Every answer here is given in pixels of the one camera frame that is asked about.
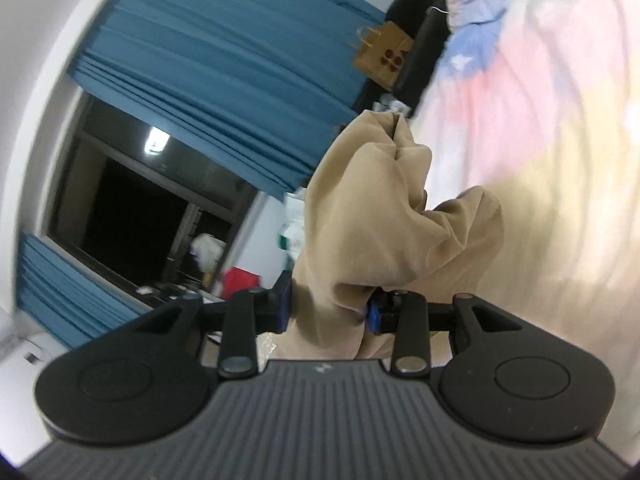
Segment red garment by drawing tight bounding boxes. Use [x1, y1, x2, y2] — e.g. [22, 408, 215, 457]
[222, 267, 264, 302]

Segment tan printed t-shirt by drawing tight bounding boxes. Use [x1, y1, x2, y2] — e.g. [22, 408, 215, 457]
[257, 110, 505, 362]

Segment dark framed window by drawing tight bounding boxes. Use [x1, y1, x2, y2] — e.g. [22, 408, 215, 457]
[42, 92, 262, 311]

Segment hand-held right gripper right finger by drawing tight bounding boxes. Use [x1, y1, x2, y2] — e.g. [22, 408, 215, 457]
[366, 290, 524, 376]

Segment pastel floral bed blanket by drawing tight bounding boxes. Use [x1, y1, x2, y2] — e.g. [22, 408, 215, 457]
[400, 0, 640, 401]

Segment brown paper bag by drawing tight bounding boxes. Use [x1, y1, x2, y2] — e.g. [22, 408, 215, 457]
[350, 22, 416, 92]

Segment white hanging clothes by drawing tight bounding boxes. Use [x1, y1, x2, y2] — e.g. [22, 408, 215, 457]
[190, 232, 227, 274]

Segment patterned white cloth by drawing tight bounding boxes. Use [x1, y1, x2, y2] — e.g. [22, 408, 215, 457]
[375, 99, 414, 119]

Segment blue curtain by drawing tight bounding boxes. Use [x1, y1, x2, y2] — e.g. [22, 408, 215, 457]
[67, 0, 401, 202]
[15, 232, 147, 352]

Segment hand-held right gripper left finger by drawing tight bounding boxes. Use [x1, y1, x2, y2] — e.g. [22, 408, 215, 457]
[131, 270, 294, 380]

